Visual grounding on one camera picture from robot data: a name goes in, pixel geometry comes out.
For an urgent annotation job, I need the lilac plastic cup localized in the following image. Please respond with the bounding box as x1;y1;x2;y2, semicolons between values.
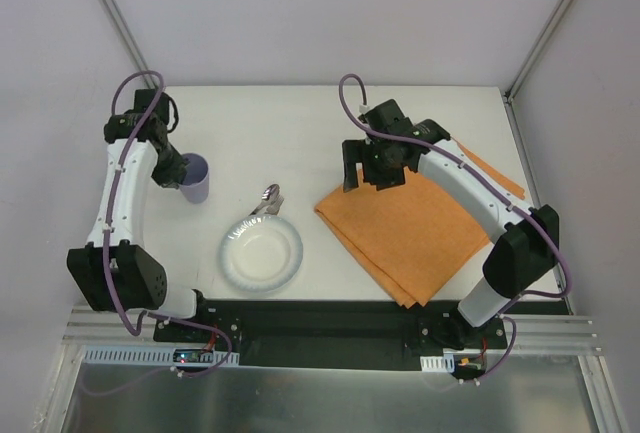
179;153;209;204

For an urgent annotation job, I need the orange cloth napkin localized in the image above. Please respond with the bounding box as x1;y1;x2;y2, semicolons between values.
313;136;527;310

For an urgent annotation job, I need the white blue-rimmed plate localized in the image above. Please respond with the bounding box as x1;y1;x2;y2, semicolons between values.
218;214;304;294

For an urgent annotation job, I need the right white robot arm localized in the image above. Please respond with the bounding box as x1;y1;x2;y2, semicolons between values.
342;100;559;348

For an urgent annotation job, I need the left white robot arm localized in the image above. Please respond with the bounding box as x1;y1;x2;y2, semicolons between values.
66;89;212;342

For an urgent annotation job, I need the silver spoon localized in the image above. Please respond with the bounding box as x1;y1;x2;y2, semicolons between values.
249;183;280;215

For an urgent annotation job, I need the silver fork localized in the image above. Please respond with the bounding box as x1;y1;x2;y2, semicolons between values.
264;194;284;215

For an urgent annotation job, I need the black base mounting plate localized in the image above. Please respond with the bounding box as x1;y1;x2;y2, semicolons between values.
153;300;513;371

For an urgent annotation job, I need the left aluminium frame post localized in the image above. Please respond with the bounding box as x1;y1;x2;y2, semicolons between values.
98;0;149;72

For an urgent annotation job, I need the aluminium frame post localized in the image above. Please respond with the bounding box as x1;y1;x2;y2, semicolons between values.
504;0;576;104
98;0;149;72

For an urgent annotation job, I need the right aluminium frame post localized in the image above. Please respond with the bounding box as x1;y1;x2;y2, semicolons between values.
504;0;576;104

